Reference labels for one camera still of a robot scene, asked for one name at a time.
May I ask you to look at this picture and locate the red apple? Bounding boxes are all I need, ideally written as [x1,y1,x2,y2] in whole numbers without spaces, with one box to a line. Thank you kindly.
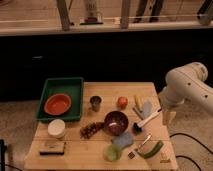
[117,97,128,108]

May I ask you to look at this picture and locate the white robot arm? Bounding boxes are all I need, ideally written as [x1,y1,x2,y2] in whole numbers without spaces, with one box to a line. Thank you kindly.
[158,62,213,125]

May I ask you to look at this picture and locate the green plastic cup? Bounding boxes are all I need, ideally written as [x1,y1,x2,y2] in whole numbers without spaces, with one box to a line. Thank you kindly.
[104,144,122,162]

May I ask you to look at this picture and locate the metal cup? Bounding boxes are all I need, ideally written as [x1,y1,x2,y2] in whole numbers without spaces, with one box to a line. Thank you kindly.
[90,96,102,112]

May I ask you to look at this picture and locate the white paper cup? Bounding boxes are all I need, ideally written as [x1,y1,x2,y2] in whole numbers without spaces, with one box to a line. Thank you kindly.
[48,119,66,138]

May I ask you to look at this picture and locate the grey spatula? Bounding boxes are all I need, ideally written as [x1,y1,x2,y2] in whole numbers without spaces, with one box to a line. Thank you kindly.
[133,101,152,120]

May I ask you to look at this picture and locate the green cucumber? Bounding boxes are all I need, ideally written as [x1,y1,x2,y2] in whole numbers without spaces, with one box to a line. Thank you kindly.
[138,140,164,159]

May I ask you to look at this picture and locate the yellow banana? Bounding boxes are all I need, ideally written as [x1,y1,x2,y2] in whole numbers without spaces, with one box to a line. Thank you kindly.
[134,95,142,112]

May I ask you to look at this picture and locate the wooden table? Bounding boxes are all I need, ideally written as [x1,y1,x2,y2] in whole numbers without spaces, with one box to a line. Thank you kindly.
[24,82,178,171]

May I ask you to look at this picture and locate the blue cloth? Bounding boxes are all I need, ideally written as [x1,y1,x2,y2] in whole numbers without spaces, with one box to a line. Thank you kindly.
[112,132,134,149]

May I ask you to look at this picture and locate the silver fork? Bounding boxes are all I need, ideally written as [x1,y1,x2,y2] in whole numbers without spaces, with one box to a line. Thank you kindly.
[128,134,152,159]

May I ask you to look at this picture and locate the dark purple bowl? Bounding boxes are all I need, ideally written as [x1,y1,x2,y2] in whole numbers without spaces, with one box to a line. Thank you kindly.
[104,111,129,136]

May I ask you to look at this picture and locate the bunch of dark grapes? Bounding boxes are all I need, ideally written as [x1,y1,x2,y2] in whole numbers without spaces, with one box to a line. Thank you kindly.
[80,122,104,139]

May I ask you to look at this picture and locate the green plastic tray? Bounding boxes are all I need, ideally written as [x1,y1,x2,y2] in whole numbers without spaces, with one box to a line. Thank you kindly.
[36,77,84,122]

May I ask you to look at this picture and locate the orange bowl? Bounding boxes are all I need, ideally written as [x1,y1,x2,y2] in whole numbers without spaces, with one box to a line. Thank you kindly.
[44,93,72,116]

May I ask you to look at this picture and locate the black tan sponge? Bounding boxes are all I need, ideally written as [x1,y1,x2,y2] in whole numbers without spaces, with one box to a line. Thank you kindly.
[39,141,65,155]

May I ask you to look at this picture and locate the black cable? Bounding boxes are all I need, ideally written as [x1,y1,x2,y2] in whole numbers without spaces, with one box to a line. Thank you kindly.
[169,132,213,169]

